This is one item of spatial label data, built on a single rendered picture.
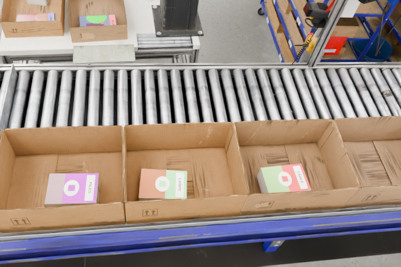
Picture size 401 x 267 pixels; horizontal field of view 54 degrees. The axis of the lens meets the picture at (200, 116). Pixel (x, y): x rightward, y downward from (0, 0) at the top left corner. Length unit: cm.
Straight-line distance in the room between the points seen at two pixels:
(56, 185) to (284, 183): 78
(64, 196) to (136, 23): 115
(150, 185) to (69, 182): 27
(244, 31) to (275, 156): 202
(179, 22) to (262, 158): 93
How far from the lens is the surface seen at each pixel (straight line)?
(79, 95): 187
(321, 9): 198
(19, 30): 216
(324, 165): 162
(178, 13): 210
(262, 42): 339
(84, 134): 142
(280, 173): 146
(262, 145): 158
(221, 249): 165
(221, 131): 145
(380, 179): 171
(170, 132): 142
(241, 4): 374
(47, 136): 145
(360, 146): 175
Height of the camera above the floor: 216
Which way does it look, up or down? 52 degrees down
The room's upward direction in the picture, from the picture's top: 11 degrees clockwise
